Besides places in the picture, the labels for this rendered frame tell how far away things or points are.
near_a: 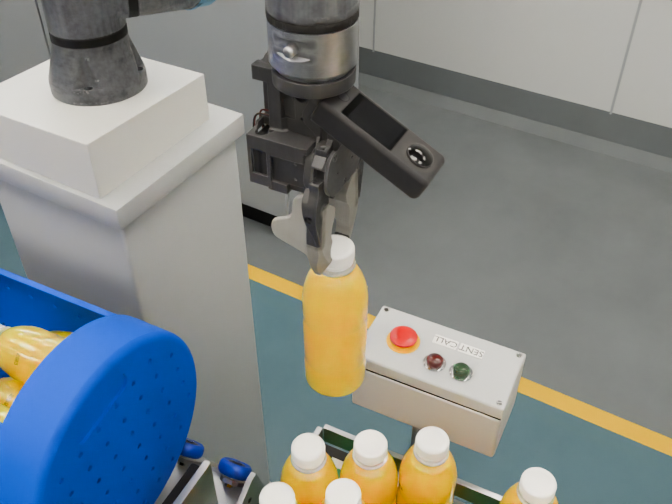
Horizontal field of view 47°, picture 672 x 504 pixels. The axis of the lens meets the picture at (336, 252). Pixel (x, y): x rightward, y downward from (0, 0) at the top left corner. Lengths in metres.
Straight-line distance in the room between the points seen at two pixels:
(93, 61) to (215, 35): 1.37
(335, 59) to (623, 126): 2.95
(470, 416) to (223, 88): 1.87
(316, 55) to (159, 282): 0.79
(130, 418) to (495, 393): 0.43
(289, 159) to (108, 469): 0.43
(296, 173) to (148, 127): 0.57
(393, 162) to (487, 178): 2.60
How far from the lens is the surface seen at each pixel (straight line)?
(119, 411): 0.89
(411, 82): 3.78
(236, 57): 2.56
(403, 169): 0.64
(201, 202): 1.35
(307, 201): 0.68
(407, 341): 0.99
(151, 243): 1.28
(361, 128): 0.64
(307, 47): 0.61
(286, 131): 0.69
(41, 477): 0.83
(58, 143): 1.19
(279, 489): 0.87
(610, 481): 2.30
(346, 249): 0.76
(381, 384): 1.00
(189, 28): 2.64
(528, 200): 3.15
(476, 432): 1.00
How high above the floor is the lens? 1.84
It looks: 41 degrees down
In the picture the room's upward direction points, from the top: straight up
